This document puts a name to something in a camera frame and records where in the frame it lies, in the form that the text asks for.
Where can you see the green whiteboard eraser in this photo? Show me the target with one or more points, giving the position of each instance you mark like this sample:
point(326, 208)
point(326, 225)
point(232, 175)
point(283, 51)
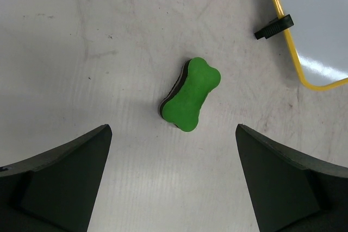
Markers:
point(181, 107)

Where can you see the white whiteboard with yellow frame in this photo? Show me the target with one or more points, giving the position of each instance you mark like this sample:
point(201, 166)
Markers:
point(317, 41)

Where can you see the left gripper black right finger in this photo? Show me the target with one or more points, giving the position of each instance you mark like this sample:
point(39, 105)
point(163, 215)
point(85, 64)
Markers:
point(290, 190)

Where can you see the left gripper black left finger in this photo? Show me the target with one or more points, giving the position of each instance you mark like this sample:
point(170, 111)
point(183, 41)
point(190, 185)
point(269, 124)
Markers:
point(55, 190)

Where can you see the black whiteboard clip lower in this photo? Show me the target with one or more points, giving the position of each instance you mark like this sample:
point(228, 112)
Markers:
point(274, 27)

